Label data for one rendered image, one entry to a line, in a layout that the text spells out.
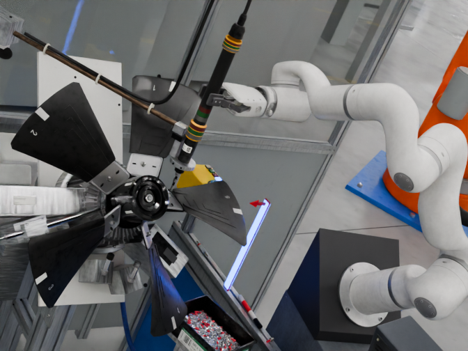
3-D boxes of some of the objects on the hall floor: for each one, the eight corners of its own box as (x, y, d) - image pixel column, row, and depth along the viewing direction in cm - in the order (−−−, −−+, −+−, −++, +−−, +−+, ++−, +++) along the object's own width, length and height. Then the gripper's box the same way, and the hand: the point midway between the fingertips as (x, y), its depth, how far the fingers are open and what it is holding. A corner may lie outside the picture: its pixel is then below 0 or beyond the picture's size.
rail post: (95, 405, 327) (165, 239, 294) (104, 404, 330) (175, 239, 297) (99, 413, 325) (170, 246, 292) (108, 411, 327) (180, 246, 294)
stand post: (-43, 421, 296) (54, 134, 247) (-17, 418, 302) (83, 136, 253) (-39, 432, 293) (60, 143, 244) (-13, 427, 299) (89, 145, 250)
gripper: (250, 74, 234) (194, 65, 222) (283, 105, 223) (225, 98, 211) (239, 97, 237) (184, 90, 226) (271, 130, 226) (214, 125, 214)
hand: (210, 95), depth 220 cm, fingers closed on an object, 4 cm apart
